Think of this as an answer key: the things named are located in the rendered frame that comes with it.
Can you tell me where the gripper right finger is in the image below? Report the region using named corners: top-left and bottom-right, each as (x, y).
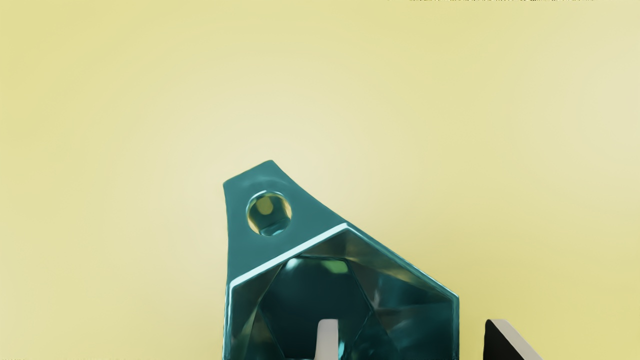
top-left (483, 318), bottom-right (545, 360)

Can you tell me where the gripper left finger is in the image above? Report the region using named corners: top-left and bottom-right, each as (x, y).
top-left (314, 318), bottom-right (340, 360)

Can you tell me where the teal faceted mug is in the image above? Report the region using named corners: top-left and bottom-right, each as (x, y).
top-left (222, 159), bottom-right (461, 360)

